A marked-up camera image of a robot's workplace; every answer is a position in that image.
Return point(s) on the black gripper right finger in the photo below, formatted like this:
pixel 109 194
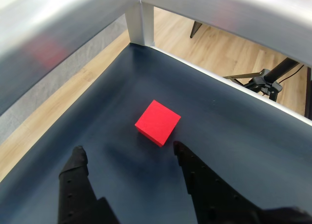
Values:
pixel 207 192

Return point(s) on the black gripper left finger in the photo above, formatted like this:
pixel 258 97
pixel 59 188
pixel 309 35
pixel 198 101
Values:
pixel 73 185

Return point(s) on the red cube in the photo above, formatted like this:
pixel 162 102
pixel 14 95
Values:
pixel 156 121

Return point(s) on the black tripod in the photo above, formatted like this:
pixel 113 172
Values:
pixel 262 81

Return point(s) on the dark brown furniture panel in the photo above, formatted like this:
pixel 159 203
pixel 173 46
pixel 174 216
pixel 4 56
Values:
pixel 309 94

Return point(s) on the black furniture leg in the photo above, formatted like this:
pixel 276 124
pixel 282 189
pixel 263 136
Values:
pixel 195 30

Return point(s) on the silver metal frame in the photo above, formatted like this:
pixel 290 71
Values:
pixel 243 14

